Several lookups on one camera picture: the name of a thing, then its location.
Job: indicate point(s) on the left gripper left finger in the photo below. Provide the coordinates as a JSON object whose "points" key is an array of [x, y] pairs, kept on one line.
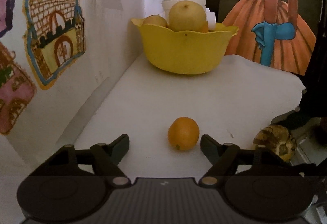
{"points": [[106, 158]]}

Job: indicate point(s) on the yellow castle drawing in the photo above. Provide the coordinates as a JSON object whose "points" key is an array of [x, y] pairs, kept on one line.
{"points": [[54, 39]]}

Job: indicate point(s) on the dark striped pepino melon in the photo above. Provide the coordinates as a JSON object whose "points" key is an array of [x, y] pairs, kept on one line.
{"points": [[279, 140]]}

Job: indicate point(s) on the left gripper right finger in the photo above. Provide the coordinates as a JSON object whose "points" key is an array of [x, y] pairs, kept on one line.
{"points": [[223, 159]]}

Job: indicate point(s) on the metal tray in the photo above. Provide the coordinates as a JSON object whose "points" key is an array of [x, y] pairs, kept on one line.
{"points": [[311, 148]]}

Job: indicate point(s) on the yellow pear in bowl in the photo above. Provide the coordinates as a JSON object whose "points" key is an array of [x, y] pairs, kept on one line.
{"points": [[187, 16]]}

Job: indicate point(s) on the dancer poster orange dress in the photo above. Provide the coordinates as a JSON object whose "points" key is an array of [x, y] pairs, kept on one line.
{"points": [[272, 33]]}

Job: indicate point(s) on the yellow plastic bowl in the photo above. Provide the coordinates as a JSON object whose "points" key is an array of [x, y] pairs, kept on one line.
{"points": [[184, 52]]}

